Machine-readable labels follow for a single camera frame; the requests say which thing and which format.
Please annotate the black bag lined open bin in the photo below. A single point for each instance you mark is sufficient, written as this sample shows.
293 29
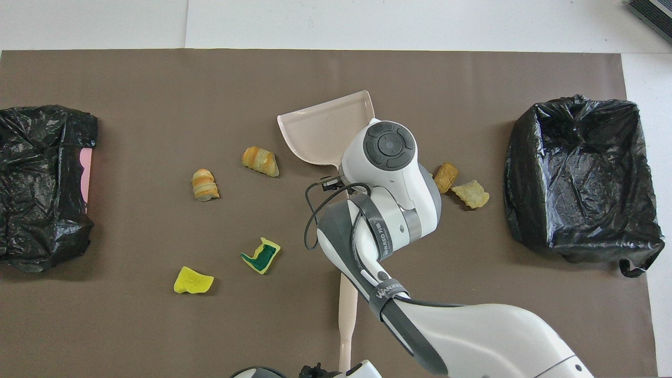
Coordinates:
577 178

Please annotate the orange striped croissant piece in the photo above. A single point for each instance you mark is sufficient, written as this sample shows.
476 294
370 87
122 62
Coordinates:
205 185

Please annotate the pink plastic bin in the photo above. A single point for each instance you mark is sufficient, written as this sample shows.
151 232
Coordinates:
86 173

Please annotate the yellow green scouring sponge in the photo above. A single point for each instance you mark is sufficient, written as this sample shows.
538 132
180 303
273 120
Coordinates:
261 257

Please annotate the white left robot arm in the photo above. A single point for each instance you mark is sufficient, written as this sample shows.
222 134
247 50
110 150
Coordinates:
362 371

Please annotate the yellow wavy sponge piece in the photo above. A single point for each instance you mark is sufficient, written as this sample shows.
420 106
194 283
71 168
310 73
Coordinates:
191 282

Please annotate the crumpled black trash bag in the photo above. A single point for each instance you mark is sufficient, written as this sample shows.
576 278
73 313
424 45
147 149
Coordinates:
37 184

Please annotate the brown bread roll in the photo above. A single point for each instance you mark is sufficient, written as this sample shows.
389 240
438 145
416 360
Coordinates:
446 177

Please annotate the beige hand brush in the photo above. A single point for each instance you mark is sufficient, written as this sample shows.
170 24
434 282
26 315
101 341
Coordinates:
347 310

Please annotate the beige plastic dustpan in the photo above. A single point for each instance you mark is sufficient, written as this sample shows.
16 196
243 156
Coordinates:
325 131

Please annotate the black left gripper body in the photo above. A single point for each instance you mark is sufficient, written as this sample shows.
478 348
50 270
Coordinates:
316 371

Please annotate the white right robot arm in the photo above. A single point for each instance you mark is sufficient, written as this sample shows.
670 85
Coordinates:
472 336

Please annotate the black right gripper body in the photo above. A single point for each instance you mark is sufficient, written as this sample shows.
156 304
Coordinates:
331 184

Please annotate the pale pastry piece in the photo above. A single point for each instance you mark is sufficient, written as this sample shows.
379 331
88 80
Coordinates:
472 194

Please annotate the black ribbed device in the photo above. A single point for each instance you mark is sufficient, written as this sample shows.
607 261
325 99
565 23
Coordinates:
653 13

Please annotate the brown paper table mat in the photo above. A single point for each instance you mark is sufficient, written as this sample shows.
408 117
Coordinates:
210 105

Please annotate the greenish striped croissant piece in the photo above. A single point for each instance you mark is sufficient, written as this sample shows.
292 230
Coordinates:
260 160

